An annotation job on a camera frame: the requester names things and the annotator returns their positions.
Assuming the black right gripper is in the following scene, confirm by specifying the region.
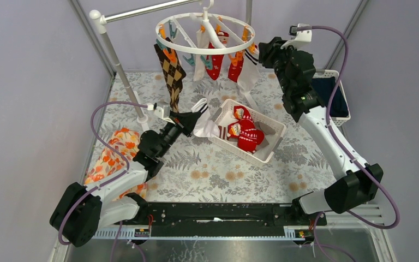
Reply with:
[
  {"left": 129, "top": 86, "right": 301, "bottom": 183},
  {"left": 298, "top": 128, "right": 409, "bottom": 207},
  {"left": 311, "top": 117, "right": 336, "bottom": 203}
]
[{"left": 258, "top": 37, "right": 299, "bottom": 94}]

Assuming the white sock with black stripes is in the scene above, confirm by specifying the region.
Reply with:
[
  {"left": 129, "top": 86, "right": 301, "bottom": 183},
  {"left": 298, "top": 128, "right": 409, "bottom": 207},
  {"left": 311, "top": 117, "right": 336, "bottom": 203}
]
[{"left": 237, "top": 51, "right": 260, "bottom": 92}]

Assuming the orange clothes clip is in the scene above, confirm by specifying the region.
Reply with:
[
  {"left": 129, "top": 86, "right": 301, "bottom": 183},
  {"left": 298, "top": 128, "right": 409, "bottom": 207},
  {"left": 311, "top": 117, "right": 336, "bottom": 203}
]
[
  {"left": 163, "top": 48, "right": 178, "bottom": 63},
  {"left": 228, "top": 50, "right": 244, "bottom": 67}
]

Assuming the white round clip hanger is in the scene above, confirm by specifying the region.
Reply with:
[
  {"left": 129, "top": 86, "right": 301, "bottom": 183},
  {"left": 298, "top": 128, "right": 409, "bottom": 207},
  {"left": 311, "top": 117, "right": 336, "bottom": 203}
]
[{"left": 154, "top": 1, "right": 259, "bottom": 56}]

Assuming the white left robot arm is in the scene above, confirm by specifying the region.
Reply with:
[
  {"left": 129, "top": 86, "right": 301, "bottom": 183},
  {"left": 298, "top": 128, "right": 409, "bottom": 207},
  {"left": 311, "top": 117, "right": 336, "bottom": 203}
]
[{"left": 49, "top": 109, "right": 206, "bottom": 247}]

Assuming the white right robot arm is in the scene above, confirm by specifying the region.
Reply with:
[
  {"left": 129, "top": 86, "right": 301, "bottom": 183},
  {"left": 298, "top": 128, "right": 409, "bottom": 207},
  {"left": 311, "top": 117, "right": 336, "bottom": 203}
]
[{"left": 258, "top": 37, "right": 384, "bottom": 225}]

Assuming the brown striped sock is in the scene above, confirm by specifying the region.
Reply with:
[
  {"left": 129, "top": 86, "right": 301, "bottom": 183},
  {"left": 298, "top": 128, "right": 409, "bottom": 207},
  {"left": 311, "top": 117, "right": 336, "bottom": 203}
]
[{"left": 218, "top": 126, "right": 231, "bottom": 141}]

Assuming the white sock basket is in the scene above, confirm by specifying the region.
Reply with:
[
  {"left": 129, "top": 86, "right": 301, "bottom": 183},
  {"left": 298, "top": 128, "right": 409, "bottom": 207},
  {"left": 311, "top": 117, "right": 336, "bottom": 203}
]
[{"left": 209, "top": 99, "right": 286, "bottom": 166}]

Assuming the small red hanging sock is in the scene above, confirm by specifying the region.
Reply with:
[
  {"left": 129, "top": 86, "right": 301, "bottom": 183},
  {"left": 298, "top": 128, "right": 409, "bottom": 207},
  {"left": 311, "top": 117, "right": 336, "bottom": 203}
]
[{"left": 228, "top": 57, "right": 244, "bottom": 83}]

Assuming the red santa sock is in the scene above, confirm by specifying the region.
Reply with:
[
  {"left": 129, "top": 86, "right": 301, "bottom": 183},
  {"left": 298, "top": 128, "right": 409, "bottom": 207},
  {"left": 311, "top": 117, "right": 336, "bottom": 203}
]
[
  {"left": 228, "top": 122, "right": 241, "bottom": 138},
  {"left": 233, "top": 105, "right": 253, "bottom": 122}
]

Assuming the floral patterned table mat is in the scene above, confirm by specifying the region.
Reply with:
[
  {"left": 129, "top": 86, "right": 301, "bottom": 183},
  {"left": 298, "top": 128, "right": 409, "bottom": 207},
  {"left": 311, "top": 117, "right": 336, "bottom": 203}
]
[{"left": 86, "top": 72, "right": 355, "bottom": 204}]

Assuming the red white hanging sock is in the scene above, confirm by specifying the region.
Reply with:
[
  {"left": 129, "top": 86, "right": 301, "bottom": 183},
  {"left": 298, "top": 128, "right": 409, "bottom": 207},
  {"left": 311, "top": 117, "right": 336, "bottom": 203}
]
[{"left": 206, "top": 31, "right": 229, "bottom": 81}]

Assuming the brown argyle sock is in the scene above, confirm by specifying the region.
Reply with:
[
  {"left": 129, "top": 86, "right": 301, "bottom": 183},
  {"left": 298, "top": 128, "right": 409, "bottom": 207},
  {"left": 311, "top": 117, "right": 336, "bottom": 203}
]
[{"left": 154, "top": 40, "right": 187, "bottom": 112}]

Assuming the white basket with dark clothes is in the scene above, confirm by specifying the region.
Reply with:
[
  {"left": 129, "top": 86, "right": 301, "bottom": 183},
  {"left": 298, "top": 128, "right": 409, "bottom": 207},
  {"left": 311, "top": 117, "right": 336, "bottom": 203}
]
[{"left": 311, "top": 69, "right": 351, "bottom": 127}]

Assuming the dark navy folded cloth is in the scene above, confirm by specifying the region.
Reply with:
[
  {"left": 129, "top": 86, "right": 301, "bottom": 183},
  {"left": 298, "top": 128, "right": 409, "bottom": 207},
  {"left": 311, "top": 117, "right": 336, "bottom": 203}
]
[{"left": 311, "top": 77, "right": 349, "bottom": 117}]

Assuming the red dotted sock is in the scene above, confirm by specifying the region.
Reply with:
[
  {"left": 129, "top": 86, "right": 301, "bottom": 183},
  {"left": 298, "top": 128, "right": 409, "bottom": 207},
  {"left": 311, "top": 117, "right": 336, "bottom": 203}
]
[{"left": 237, "top": 120, "right": 265, "bottom": 153}]

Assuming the orange floral cloth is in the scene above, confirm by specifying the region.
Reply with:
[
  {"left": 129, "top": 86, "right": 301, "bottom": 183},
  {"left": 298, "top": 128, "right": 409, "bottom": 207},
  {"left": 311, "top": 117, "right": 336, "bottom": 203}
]
[{"left": 84, "top": 128, "right": 148, "bottom": 199}]

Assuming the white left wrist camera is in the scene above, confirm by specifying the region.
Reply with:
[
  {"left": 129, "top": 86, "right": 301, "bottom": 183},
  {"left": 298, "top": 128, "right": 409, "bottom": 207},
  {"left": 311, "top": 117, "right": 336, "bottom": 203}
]
[{"left": 146, "top": 101, "right": 175, "bottom": 124}]

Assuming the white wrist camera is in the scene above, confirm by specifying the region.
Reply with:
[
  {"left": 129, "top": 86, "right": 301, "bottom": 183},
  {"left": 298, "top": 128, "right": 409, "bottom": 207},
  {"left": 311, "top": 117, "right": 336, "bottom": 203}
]
[
  {"left": 146, "top": 101, "right": 175, "bottom": 124},
  {"left": 280, "top": 23, "right": 312, "bottom": 49}
]

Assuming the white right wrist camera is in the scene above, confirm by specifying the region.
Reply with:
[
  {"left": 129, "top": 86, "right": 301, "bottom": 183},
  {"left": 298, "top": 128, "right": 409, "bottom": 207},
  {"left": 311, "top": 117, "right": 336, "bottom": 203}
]
[{"left": 280, "top": 23, "right": 312, "bottom": 49}]

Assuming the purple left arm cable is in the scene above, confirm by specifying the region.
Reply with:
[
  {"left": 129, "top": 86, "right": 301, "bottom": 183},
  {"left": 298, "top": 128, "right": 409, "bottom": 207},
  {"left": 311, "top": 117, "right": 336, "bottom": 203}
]
[{"left": 57, "top": 101, "right": 151, "bottom": 262}]

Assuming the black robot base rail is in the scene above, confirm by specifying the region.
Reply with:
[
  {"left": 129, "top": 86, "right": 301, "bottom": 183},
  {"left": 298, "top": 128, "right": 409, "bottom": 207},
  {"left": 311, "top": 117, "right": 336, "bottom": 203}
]
[{"left": 122, "top": 202, "right": 327, "bottom": 240}]

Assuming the silver drying rack frame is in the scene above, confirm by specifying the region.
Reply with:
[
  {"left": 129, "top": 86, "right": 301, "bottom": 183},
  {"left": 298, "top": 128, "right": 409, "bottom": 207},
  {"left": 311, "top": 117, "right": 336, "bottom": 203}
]
[{"left": 89, "top": 1, "right": 255, "bottom": 131}]

